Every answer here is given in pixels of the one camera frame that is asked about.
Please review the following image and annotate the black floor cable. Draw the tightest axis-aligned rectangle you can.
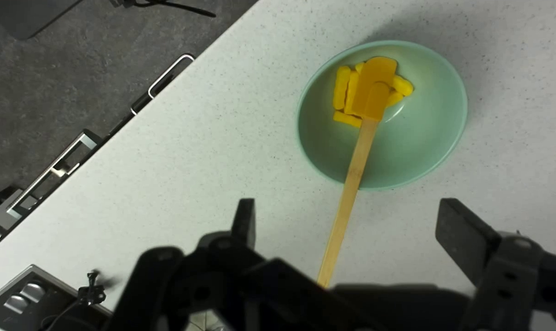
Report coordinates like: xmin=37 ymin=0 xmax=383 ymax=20
xmin=110 ymin=0 xmax=219 ymax=18

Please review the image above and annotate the mint green bowl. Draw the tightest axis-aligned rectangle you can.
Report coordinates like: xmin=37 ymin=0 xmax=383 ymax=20
xmin=296 ymin=38 xmax=469 ymax=189

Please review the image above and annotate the yellow spatula with wooden handle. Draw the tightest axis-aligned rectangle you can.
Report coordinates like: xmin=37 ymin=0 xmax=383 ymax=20
xmin=315 ymin=54 xmax=401 ymax=290

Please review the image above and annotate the yellow food block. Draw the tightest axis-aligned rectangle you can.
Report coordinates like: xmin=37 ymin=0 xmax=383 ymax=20
xmin=331 ymin=64 xmax=355 ymax=113
xmin=385 ymin=73 xmax=416 ymax=106
xmin=331 ymin=108 xmax=364 ymax=130

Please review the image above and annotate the grey metal frame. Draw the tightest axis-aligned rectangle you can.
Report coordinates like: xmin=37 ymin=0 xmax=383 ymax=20
xmin=5 ymin=128 xmax=101 ymax=216

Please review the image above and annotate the small black clamp camera mount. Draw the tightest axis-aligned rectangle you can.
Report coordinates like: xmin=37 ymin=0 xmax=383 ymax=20
xmin=75 ymin=268 xmax=110 ymax=306

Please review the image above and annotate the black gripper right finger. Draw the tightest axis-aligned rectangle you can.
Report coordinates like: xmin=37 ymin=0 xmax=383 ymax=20
xmin=434 ymin=196 xmax=556 ymax=331

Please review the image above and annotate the metal drawer handle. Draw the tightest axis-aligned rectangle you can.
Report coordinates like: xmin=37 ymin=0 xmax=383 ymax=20
xmin=129 ymin=53 xmax=197 ymax=115

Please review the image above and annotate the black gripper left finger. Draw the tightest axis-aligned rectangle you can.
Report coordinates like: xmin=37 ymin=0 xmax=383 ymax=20
xmin=105 ymin=196 xmax=274 ymax=331

